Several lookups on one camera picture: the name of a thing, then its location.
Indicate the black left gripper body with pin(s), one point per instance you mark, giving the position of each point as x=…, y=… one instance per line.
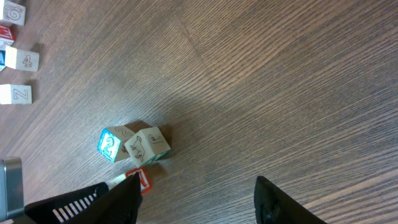
x=61, y=208

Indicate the green side animal block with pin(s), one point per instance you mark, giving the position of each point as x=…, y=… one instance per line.
x=144, y=180

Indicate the red U letter block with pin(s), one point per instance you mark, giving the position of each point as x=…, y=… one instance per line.
x=7, y=38

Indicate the green Z letter block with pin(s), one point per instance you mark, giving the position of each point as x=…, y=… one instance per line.
x=146, y=146

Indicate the red A letter block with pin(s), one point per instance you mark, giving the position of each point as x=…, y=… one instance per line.
x=2, y=60

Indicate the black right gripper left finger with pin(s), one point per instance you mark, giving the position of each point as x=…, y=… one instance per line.
x=119, y=205

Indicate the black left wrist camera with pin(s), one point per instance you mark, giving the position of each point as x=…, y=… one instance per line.
x=12, y=190

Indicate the yellow S corner block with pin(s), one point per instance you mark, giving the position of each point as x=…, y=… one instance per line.
x=12, y=13

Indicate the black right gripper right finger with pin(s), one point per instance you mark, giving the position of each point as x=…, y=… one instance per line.
x=274, y=206

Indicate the blue 2 number block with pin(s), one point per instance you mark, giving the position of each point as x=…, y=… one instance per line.
x=111, y=143

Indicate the white 8 number block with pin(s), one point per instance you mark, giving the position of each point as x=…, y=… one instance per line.
x=16, y=94

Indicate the red Q letter block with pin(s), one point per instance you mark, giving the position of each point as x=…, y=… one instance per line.
x=21, y=59

